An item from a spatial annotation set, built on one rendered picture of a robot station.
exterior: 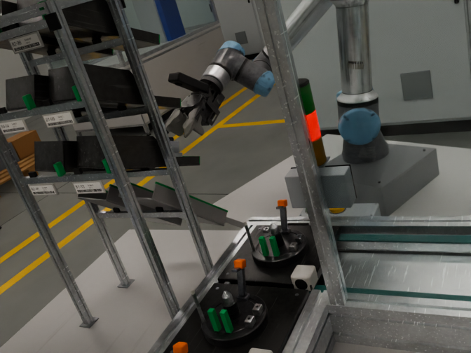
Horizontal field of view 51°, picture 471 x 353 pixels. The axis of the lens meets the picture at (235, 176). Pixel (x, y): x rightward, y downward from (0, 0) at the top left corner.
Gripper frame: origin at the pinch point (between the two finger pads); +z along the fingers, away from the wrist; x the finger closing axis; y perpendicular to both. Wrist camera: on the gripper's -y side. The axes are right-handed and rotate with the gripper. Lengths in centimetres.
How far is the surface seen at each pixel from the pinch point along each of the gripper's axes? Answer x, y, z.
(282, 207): -28.2, 20.7, 7.5
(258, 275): -29.2, 22.0, 25.7
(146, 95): -11.9, -18.8, 5.6
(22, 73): 893, 184, -343
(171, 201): -8.3, 4.8, 18.4
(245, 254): -20.4, 24.4, 20.1
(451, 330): -71, 28, 25
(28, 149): 533, 160, -126
